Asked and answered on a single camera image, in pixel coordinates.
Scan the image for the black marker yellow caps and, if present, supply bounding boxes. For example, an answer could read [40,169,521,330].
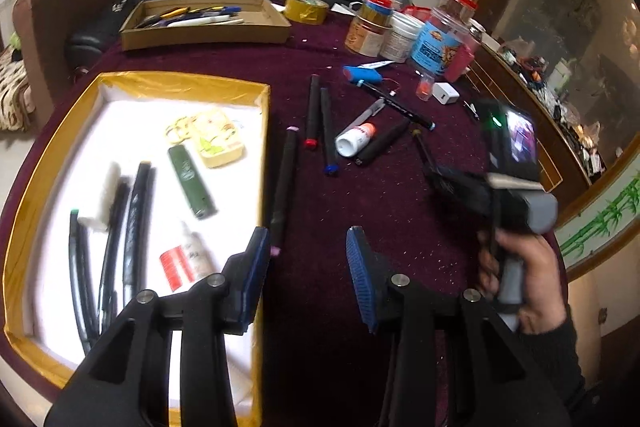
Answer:
[411,128,438,176]

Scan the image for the black marker yellow tip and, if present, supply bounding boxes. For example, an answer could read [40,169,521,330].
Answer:
[122,161,155,307]

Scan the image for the clear white gel pen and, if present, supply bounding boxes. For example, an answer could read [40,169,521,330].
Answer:
[343,98,385,132]

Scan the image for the person right hand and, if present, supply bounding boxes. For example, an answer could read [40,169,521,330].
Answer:
[495,229,567,335]

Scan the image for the white charger adapter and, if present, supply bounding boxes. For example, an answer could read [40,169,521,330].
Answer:
[432,82,460,105]

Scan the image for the black marker teal caps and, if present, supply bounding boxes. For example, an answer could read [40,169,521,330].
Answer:
[355,80,436,131]

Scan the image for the small clear box red content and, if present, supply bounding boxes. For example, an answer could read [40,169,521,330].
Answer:
[416,74,435,101]

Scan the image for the black marker dark caps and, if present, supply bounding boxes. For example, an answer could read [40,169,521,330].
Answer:
[355,119,410,167]

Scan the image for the small bottle red label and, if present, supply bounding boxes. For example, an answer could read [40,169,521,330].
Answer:
[160,222,217,293]

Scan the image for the white glue bottle orange cap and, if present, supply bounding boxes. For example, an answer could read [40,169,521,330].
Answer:
[335,122,376,157]

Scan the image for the blue label plastic jar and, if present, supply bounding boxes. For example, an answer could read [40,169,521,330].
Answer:
[409,9,469,77]

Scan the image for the black marker blue cap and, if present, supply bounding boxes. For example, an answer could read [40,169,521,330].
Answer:
[320,87,338,176]

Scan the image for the blue battery pack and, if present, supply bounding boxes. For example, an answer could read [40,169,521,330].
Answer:
[343,66,383,84]

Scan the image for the green lighter tube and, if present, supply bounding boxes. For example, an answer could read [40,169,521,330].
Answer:
[168,144,216,220]

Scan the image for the white knife blade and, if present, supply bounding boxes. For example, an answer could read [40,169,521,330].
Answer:
[358,60,395,69]

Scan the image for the white plastic tub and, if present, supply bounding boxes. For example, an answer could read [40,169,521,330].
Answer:
[380,12,424,63]

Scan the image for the red lid plastic jar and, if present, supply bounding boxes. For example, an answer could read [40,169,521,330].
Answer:
[437,0,477,24]

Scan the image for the yellow open box white lining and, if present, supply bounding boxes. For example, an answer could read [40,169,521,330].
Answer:
[1,72,270,426]

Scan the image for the black marker red cap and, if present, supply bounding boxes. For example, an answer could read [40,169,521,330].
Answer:
[304,74,320,150]

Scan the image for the black marker pink cap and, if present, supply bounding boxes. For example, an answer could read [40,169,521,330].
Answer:
[270,126,299,257]

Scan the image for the stack of coloured tape rolls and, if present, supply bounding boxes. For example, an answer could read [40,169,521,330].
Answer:
[358,0,393,26]

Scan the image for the yellow tape roll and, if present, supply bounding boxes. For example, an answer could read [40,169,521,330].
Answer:
[284,0,330,26]

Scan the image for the brown cardboard tray with pens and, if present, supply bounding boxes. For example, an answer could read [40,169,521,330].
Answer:
[119,0,291,51]

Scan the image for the maroon armchair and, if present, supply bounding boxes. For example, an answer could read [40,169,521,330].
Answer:
[12,0,112,128]

